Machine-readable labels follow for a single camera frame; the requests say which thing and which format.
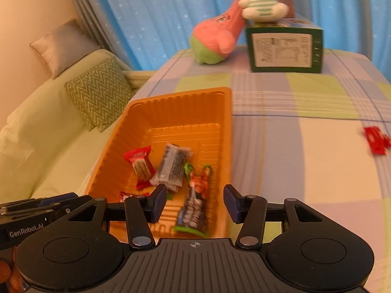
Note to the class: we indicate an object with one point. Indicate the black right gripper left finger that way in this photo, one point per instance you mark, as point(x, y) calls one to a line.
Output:
point(141, 211)

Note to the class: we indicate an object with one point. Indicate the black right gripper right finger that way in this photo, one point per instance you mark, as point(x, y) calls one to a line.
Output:
point(250, 211)

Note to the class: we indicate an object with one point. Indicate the large red snack packet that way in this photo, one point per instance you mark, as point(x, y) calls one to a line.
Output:
point(378, 141)

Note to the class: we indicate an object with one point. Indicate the left hand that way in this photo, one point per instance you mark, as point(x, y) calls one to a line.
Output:
point(11, 280)

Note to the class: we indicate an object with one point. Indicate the small red foil candy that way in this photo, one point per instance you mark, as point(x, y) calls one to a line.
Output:
point(124, 195)

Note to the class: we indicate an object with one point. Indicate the red wrapped cookie snack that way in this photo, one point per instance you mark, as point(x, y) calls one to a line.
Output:
point(142, 166)

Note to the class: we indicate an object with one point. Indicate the dark blue chocolate wrapper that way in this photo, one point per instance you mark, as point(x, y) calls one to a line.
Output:
point(192, 215)

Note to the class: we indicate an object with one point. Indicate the green orange candy wrapper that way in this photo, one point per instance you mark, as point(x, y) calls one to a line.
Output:
point(198, 182)

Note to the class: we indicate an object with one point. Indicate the clear black sesame snack pack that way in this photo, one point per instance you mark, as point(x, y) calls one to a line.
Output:
point(171, 169)

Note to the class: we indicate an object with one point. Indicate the light green sofa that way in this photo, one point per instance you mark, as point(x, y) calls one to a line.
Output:
point(46, 147)

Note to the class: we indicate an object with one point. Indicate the orange plastic tray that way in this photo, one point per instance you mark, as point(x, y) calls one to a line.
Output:
point(182, 141)

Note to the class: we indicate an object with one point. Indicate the green zigzag cushion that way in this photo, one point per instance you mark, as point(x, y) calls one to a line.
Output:
point(100, 94)

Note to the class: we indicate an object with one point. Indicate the green cardboard box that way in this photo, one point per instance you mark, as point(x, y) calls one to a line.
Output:
point(288, 45)

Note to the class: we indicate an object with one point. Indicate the pink green star plush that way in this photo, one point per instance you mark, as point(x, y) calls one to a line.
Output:
point(213, 40)

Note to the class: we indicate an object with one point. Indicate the grey satin cushion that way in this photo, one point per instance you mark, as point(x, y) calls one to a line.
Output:
point(63, 47)

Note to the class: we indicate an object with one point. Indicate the blue star curtain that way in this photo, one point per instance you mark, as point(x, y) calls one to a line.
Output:
point(146, 33)

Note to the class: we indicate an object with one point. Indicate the grey curtain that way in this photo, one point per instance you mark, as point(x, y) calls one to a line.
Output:
point(88, 15)

